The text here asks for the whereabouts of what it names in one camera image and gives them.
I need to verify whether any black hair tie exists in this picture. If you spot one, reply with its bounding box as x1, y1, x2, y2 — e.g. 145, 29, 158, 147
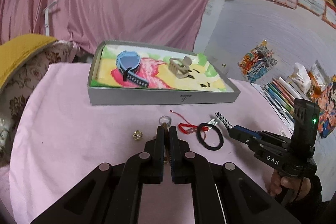
196, 122, 224, 151

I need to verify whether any person's right hand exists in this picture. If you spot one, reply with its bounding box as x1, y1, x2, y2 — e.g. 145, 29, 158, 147
268, 170, 311, 201

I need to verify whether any gold round brooch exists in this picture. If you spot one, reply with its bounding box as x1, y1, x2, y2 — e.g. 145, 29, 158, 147
133, 130, 143, 141

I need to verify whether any stack of books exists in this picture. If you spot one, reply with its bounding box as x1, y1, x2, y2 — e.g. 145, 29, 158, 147
251, 77, 306, 135

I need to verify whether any beige hair claw clip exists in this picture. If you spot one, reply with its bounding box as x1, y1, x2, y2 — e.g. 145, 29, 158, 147
168, 56, 192, 79

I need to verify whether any white tissue bag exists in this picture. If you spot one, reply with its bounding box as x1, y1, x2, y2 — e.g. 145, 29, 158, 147
290, 63, 311, 94

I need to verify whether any colourful cartoon towel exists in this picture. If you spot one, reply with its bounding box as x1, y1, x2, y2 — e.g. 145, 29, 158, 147
89, 44, 230, 92

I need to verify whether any grey shallow tray box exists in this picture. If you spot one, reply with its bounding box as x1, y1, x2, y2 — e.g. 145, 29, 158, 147
87, 40, 240, 105

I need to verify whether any blue kids watch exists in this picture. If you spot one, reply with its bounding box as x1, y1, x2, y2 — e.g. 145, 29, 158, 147
116, 51, 149, 88

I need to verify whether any floral patterned cushion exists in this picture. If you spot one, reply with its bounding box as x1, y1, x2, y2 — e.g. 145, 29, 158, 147
1, 40, 77, 166

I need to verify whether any white curtain hook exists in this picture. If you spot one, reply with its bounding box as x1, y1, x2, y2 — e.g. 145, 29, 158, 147
42, 1, 58, 36

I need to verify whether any yellow pillow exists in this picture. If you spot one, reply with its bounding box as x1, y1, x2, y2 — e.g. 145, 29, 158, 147
1, 34, 57, 92

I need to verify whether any red string bracelet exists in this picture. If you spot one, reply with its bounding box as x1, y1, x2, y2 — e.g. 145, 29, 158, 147
170, 110, 211, 135

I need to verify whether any silver ring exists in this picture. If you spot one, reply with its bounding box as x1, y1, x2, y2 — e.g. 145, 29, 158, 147
158, 115, 173, 126

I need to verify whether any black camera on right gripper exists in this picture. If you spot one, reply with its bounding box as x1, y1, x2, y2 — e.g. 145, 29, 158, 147
290, 98, 319, 162

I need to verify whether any colourful wall sticker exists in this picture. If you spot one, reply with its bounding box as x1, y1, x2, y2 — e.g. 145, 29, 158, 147
238, 40, 278, 83

